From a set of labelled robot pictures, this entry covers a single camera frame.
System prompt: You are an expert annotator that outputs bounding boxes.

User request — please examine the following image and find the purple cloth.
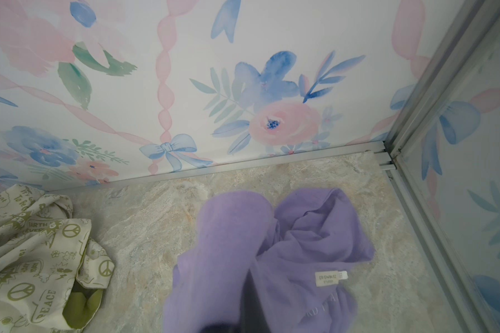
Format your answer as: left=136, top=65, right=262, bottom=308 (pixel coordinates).
left=162, top=188, right=375, bottom=332

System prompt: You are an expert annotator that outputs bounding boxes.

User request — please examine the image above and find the right corner aluminium post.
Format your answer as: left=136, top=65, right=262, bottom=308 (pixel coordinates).
left=384, top=0, right=500, bottom=158

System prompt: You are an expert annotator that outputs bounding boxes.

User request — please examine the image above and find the cream green printed cloth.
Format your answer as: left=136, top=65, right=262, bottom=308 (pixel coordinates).
left=0, top=185, right=115, bottom=332

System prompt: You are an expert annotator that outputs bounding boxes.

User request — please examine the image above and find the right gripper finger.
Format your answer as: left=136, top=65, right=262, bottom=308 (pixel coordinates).
left=237, top=273, right=272, bottom=333

